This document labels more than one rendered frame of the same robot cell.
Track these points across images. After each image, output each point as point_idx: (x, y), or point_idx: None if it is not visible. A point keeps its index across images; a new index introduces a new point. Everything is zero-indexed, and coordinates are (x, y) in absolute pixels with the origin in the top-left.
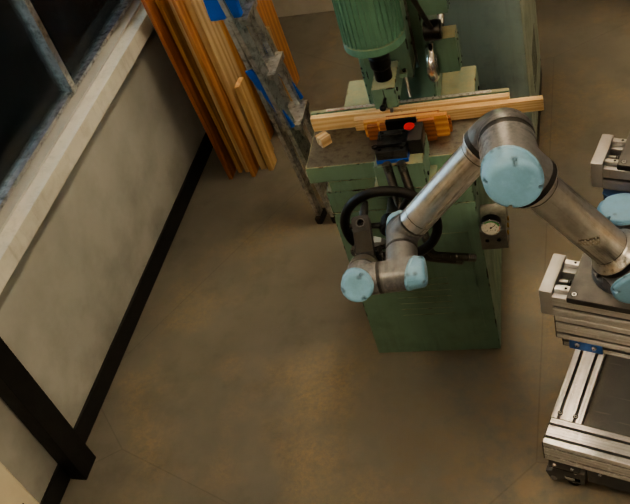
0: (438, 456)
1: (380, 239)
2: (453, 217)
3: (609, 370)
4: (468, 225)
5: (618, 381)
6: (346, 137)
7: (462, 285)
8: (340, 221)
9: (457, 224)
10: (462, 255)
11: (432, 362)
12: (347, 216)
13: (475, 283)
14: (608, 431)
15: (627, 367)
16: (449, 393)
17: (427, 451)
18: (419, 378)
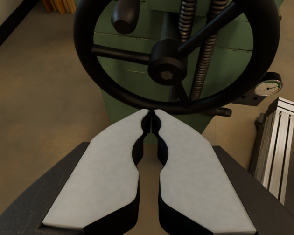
0: (145, 231)
1: (218, 166)
2: (220, 65)
3: (287, 206)
4: (229, 77)
5: None
6: None
7: (188, 119)
8: (73, 35)
9: (219, 73)
10: (220, 110)
11: (147, 152)
12: (87, 25)
13: (199, 120)
14: None
15: None
16: (157, 178)
17: (138, 225)
18: (138, 162)
